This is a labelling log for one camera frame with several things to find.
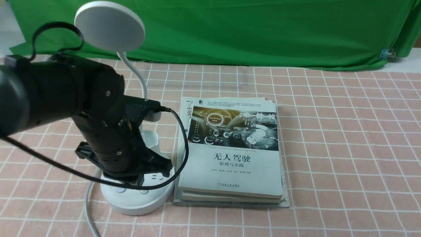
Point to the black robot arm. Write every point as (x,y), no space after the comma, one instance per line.
(92,95)

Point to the blue binder clip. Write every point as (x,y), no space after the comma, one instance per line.
(387,53)

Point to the top autonomous driving book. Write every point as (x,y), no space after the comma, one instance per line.
(233,151)

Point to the pink checkered tablecloth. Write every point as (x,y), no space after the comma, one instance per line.
(350,144)

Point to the green backdrop cloth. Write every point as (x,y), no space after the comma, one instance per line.
(336,35)

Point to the bottom stacked book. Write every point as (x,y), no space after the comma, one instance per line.
(230,204)

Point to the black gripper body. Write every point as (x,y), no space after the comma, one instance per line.
(112,148)

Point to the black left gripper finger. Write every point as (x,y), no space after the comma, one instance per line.
(161,164)

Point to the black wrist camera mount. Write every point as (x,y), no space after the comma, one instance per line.
(140,110)

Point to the white desk lamp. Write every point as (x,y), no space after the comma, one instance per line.
(113,27)

